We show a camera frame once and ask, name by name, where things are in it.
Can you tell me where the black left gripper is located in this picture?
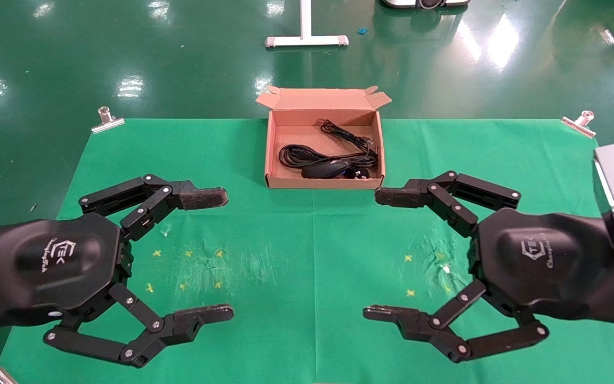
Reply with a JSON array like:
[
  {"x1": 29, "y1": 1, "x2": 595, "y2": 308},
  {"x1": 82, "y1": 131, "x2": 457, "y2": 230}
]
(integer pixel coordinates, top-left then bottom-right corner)
[{"x1": 0, "y1": 212, "x2": 235, "y2": 369}]

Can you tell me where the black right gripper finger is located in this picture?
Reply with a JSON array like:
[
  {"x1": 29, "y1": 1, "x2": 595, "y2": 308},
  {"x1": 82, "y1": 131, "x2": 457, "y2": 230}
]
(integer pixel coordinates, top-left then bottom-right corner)
[{"x1": 374, "y1": 170, "x2": 521, "y2": 238}]

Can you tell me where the green table cloth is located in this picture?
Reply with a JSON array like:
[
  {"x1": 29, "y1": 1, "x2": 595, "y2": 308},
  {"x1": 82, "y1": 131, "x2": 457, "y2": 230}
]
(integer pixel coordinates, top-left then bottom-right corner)
[{"x1": 0, "y1": 117, "x2": 614, "y2": 384}]

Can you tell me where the white floor stand base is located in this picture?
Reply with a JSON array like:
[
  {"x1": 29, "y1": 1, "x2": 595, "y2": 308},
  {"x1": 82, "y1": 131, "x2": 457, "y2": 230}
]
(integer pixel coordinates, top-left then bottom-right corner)
[{"x1": 264, "y1": 0, "x2": 349, "y2": 47}]

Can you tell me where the black corded computer mouse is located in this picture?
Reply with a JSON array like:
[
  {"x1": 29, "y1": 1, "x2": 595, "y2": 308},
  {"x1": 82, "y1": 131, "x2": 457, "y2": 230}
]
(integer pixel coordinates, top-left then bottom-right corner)
[{"x1": 301, "y1": 119, "x2": 378, "y2": 180}]

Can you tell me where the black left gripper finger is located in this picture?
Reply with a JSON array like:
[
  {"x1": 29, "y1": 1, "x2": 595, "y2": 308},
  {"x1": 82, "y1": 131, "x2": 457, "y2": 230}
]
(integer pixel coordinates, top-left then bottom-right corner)
[{"x1": 78, "y1": 173, "x2": 230, "y2": 242}]

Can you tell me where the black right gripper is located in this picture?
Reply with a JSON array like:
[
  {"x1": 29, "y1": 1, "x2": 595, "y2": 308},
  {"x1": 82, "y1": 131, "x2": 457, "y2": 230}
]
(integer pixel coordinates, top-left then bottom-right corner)
[{"x1": 362, "y1": 207, "x2": 614, "y2": 365}]

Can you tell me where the open brown cardboard box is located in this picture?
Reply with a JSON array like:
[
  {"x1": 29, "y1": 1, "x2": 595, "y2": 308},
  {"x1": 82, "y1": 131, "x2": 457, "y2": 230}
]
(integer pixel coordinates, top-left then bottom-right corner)
[{"x1": 255, "y1": 85, "x2": 392, "y2": 190}]

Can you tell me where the black data cable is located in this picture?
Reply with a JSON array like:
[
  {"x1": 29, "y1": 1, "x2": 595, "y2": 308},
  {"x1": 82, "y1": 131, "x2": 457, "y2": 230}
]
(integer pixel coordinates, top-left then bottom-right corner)
[{"x1": 278, "y1": 144, "x2": 378, "y2": 181}]

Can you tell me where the black wheeled machine base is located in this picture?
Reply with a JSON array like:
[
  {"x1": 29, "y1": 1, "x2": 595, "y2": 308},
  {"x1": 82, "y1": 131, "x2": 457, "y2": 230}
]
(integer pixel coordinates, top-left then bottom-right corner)
[{"x1": 381, "y1": 0, "x2": 471, "y2": 9}]

